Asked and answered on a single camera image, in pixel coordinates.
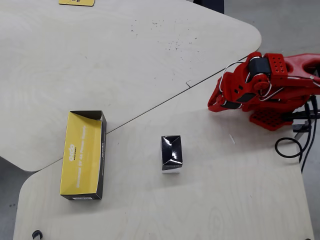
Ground open black yellow box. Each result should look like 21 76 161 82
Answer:
59 110 108 201

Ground yellow card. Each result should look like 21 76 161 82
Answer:
58 0 96 7

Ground white servo cable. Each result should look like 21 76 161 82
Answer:
218 61 248 101
258 74 315 101

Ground small black white box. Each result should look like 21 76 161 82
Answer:
160 134 184 174

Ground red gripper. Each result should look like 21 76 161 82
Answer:
207 61 259 113

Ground black table clamp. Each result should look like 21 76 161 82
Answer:
291 98 315 141

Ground black power cable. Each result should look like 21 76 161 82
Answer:
274 94 320 173

